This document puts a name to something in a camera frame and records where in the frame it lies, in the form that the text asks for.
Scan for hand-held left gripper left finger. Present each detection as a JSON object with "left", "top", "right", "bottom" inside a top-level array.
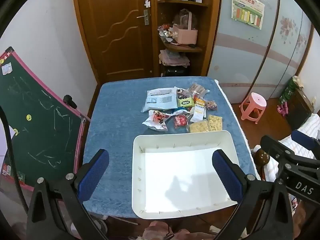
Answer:
[{"left": 26, "top": 149, "right": 110, "bottom": 240}]

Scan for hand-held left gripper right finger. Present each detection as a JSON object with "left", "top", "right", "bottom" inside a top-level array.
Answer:
[{"left": 212, "top": 149, "right": 293, "bottom": 240}]

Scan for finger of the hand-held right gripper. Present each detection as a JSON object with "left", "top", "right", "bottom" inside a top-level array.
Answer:
[
  {"left": 260, "top": 135, "right": 301, "bottom": 167},
  {"left": 291, "top": 129, "right": 320, "bottom": 159}
]

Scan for white plastic tray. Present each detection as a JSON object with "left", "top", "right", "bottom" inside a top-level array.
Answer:
[{"left": 132, "top": 130, "right": 240, "bottom": 220}]

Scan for clear yellow chips packet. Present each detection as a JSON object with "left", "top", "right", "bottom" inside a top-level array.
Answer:
[
  {"left": 189, "top": 120, "right": 209, "bottom": 133},
  {"left": 207, "top": 114, "right": 223, "bottom": 132}
]

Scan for orange and white snack packet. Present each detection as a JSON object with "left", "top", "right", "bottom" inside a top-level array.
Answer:
[{"left": 191, "top": 99, "right": 208, "bottom": 123}]

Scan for small red snack packet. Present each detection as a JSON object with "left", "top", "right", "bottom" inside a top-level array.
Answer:
[{"left": 173, "top": 114, "right": 190, "bottom": 128}]

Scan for red and white bread packet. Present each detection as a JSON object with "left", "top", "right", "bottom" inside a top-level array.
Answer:
[{"left": 142, "top": 110, "right": 173, "bottom": 131}]

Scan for green snack packet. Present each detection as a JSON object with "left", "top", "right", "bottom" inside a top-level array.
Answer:
[{"left": 177, "top": 96, "right": 195, "bottom": 108}]

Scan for clear sausage snack packet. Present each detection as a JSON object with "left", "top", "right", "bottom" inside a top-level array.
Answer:
[{"left": 186, "top": 83, "right": 209, "bottom": 97}]

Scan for dark bean snack packet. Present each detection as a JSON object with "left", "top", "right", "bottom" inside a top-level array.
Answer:
[{"left": 177, "top": 88, "right": 194, "bottom": 99}]

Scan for light blue packet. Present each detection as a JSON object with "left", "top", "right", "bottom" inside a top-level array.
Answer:
[{"left": 141, "top": 86, "right": 178, "bottom": 113}]

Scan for striped bedding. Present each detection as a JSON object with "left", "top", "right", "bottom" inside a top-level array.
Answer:
[{"left": 265, "top": 114, "right": 320, "bottom": 180}]

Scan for brown round bottle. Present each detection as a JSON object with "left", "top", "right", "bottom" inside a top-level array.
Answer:
[{"left": 254, "top": 147, "right": 269, "bottom": 167}]

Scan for dark wooden cabinet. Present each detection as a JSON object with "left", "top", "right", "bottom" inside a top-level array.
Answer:
[{"left": 285, "top": 87, "right": 315, "bottom": 130}]

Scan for pink plastic stool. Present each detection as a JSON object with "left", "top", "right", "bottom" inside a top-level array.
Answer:
[{"left": 239, "top": 92, "right": 267, "bottom": 125}]

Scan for green printed bag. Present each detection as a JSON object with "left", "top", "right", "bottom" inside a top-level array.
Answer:
[{"left": 279, "top": 76, "right": 303, "bottom": 105}]

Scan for blue plush tablecloth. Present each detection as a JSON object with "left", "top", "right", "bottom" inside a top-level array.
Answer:
[{"left": 82, "top": 76, "right": 258, "bottom": 218}]

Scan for black clamp knob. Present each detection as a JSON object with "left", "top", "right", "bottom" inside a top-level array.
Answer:
[{"left": 63, "top": 95, "right": 77, "bottom": 109}]

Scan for pink floral cloth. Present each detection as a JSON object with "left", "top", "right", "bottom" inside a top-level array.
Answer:
[{"left": 142, "top": 221, "right": 218, "bottom": 240}]

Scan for grey sliding wardrobe doors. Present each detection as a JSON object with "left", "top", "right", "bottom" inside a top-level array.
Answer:
[{"left": 207, "top": 0, "right": 316, "bottom": 105}]

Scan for pile of folded cloths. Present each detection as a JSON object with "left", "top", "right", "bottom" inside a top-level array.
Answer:
[{"left": 159, "top": 49, "right": 190, "bottom": 67}]

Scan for brown wooden door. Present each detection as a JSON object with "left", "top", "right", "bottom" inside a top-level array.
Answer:
[{"left": 75, "top": 0, "right": 155, "bottom": 80}]

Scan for heap of small wrapped things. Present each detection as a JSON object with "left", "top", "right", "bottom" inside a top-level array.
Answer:
[{"left": 157, "top": 24, "right": 176, "bottom": 39}]

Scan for green chalkboard with pink frame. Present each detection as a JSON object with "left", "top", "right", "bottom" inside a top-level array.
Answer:
[{"left": 0, "top": 46, "right": 85, "bottom": 193}]

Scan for black cable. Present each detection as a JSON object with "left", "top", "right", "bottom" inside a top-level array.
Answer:
[{"left": 0, "top": 105, "right": 28, "bottom": 214}]

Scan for wall poster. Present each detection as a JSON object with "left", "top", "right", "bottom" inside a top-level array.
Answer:
[{"left": 231, "top": 0, "right": 265, "bottom": 30}]

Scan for pink basket with handle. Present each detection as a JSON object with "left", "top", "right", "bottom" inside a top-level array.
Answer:
[{"left": 172, "top": 9, "right": 198, "bottom": 45}]

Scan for metal door handle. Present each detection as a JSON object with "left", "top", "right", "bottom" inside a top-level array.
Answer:
[{"left": 136, "top": 9, "right": 150, "bottom": 25}]

